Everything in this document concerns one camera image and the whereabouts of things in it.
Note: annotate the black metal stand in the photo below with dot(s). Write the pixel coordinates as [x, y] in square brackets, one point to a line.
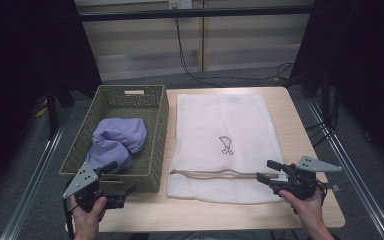
[326, 100]
[51, 113]

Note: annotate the metal floor rail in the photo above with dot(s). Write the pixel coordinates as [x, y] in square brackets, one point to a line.
[353, 173]
[30, 186]

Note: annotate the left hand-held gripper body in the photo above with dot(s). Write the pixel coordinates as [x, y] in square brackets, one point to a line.
[86, 186]

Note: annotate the grey table bracket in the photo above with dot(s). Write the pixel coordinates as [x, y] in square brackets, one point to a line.
[334, 188]

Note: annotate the green woven basket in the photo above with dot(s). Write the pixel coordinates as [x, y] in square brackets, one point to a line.
[120, 156]

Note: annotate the white mesh laundry bag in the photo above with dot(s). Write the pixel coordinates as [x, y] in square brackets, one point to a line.
[225, 146]

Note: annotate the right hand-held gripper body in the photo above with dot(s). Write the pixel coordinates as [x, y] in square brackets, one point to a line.
[301, 183]

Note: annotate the purple cloth garment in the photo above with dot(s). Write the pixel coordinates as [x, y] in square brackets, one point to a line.
[116, 143]

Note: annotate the person's right hand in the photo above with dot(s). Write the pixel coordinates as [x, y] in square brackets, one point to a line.
[305, 210]

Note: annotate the person's grey clothing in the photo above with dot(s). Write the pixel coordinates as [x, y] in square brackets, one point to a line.
[210, 236]

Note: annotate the white wall outlet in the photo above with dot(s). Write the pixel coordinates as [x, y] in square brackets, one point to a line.
[180, 4]

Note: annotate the black horizontal bar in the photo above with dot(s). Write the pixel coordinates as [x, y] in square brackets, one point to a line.
[193, 13]

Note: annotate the person's left hand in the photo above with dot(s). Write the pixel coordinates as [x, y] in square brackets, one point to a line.
[86, 220]

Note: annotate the dark curtain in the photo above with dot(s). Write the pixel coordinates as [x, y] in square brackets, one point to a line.
[363, 66]
[20, 66]

